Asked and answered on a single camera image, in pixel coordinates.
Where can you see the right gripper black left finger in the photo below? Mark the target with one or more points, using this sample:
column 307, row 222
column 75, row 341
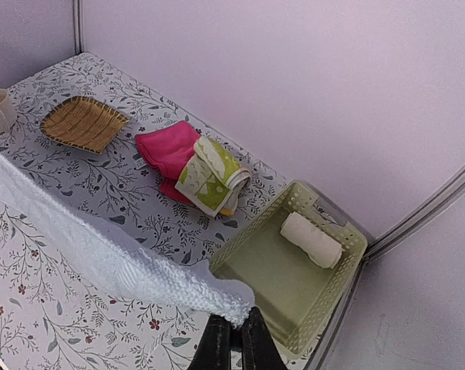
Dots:
column 214, row 349

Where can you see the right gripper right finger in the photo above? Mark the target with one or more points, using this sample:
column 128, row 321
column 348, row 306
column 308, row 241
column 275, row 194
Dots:
column 258, row 348

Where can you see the cream towel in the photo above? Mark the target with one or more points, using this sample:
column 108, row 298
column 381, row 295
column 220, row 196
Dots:
column 321, row 249

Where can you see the light blue towel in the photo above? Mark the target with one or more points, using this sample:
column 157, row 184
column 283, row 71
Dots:
column 115, row 262

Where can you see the green plastic basket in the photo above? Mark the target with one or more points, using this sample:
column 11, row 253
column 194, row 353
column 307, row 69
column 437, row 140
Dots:
column 295, row 296

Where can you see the floral tablecloth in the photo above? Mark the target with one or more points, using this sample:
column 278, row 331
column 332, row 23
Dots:
column 51, row 317

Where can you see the yellow green patterned towel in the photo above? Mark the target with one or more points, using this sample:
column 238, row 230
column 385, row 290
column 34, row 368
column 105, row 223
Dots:
column 213, row 178

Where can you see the pink towel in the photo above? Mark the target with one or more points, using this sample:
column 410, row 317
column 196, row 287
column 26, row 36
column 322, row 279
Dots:
column 168, row 151

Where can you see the woven bamboo tray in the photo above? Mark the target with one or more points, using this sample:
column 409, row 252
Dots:
column 83, row 123

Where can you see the left aluminium post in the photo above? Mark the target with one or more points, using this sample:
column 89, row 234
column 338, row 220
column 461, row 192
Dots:
column 77, row 25

